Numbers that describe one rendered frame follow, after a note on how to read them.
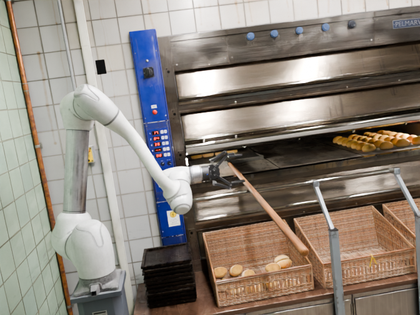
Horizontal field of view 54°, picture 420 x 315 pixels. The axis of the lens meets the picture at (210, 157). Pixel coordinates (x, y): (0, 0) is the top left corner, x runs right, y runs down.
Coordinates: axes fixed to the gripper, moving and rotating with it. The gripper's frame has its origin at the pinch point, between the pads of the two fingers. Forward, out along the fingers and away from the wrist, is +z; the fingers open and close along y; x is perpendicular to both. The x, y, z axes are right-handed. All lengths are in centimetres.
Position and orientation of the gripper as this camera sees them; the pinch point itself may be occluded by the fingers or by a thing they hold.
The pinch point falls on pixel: (240, 167)
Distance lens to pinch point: 210.5
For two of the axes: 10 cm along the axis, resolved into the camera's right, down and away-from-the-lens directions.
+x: 0.9, 1.5, -9.8
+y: 1.3, 9.8, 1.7
